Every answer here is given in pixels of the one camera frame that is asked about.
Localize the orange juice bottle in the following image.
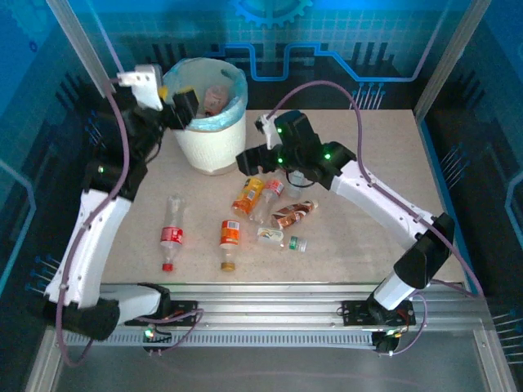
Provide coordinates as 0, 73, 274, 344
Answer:
231, 176, 266, 216

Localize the clear cola bottle red label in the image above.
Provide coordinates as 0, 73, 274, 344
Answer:
248, 178, 286, 225
159, 194, 186, 273
203, 84, 230, 118

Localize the small clear plastic bottle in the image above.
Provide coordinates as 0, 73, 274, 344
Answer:
285, 170, 307, 200

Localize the brown label drink bottle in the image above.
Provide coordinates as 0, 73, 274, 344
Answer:
270, 198, 320, 229

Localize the gold-capped bottle orange label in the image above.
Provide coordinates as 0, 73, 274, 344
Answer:
219, 219, 241, 272

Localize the green-capped bottle white label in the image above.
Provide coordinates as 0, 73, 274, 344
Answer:
256, 226, 308, 253

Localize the white textured waste bin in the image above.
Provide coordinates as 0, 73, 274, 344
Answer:
171, 109, 248, 176

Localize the blue plastic bin liner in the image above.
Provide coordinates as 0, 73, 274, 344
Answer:
162, 57, 249, 134

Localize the black controller box with LED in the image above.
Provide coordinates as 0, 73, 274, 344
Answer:
373, 329, 409, 354
141, 324, 172, 355

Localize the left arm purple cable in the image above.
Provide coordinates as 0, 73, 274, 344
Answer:
56, 77, 205, 367

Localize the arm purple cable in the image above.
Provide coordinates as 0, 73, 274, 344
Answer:
56, 77, 205, 367
267, 80, 485, 357

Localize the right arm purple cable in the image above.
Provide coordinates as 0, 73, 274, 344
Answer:
267, 80, 485, 357

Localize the aluminium enclosure post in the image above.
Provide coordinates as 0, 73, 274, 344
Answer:
45, 0, 123, 103
413, 0, 494, 122

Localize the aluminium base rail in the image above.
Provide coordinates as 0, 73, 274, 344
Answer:
97, 281, 491, 327

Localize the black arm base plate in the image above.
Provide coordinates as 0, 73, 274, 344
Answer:
341, 300, 417, 327
163, 300, 200, 326

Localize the grey slotted cable duct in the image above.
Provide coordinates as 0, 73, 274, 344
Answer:
65, 328, 377, 348

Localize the aluminium outer frame rail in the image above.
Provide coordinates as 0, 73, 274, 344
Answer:
24, 328, 69, 392
472, 328, 518, 392

